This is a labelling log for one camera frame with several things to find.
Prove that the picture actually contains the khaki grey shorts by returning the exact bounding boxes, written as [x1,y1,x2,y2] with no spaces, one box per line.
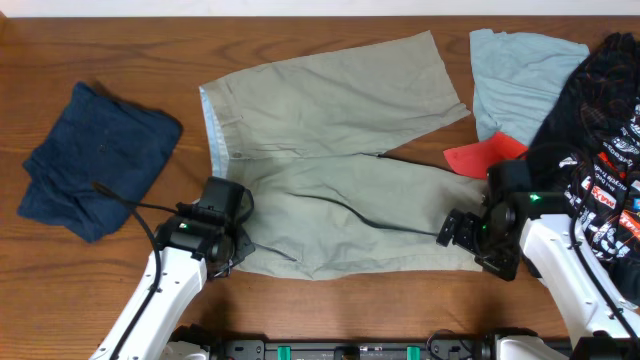
[200,32,484,280]

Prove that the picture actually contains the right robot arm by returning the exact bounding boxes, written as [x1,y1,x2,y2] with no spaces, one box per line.
[437,192,639,359]

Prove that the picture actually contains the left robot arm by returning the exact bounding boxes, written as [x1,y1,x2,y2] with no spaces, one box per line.
[91,216,255,359]

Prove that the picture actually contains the red orange cloth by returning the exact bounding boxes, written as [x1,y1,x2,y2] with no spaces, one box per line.
[443,132,528,179]

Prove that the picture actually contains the light blue shirt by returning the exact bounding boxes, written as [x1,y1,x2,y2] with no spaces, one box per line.
[469,29,589,145]

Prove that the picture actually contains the black printed garment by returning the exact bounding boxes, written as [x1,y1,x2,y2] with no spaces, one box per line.
[529,33,639,304]

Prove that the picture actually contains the folded navy blue garment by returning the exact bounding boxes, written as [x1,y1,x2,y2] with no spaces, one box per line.
[17,82,182,243]

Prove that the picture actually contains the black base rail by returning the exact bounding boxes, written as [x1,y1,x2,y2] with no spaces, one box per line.
[164,324,576,360]

